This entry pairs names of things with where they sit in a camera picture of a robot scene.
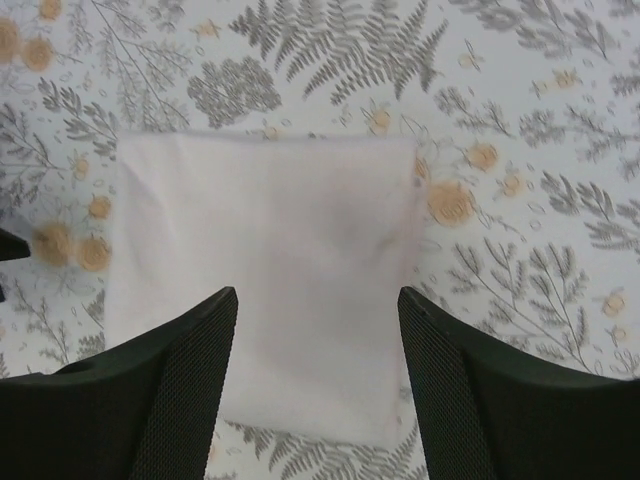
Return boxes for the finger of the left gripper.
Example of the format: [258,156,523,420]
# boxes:
[0,229,29,261]

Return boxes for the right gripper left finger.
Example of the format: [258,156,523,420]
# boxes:
[1,287,238,479]

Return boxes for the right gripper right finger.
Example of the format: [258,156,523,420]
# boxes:
[398,287,639,480]

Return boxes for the white t shirt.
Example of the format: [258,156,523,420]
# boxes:
[104,132,424,448]

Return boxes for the floral table mat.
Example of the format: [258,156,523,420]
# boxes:
[0,0,640,480]

